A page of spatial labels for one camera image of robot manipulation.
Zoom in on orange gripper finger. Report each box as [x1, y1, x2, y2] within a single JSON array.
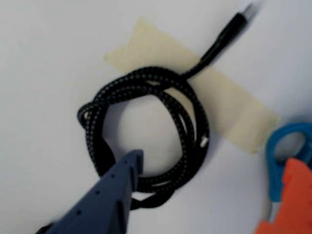
[[252, 157, 312, 234]]

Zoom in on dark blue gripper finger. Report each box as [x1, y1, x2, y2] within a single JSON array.
[[34, 149, 144, 234]]

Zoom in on black braided usb cable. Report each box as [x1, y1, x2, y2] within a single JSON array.
[[77, 3, 256, 212]]

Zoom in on long beige masking tape strip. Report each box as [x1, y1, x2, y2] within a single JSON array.
[[103, 16, 281, 156]]

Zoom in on scissors with blue handles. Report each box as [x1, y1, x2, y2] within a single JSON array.
[[264, 123, 312, 220]]

